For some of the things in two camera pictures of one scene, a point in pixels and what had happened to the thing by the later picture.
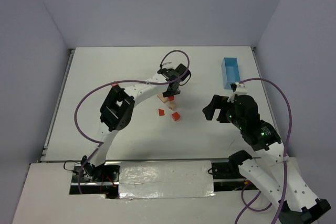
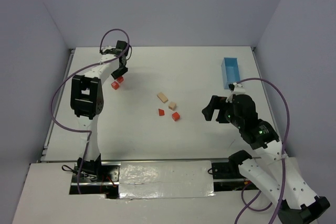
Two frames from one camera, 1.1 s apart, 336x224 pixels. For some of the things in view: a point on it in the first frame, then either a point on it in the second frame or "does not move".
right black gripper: (223, 110) does not move
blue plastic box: (230, 72) does not move
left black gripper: (172, 89) → (122, 62)
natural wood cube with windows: (172, 106) does not move
